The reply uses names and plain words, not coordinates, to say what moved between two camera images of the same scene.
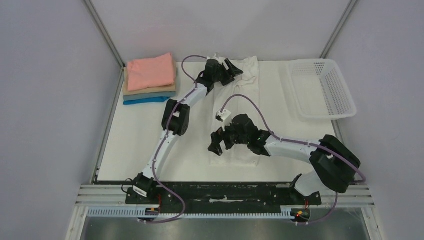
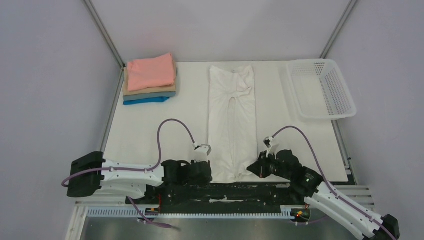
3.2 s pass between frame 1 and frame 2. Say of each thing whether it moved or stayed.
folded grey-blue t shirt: stayed
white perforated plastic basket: stayed
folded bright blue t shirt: stayed
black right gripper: moved
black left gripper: moved
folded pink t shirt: stayed
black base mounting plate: stayed
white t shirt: moved
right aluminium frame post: stayed
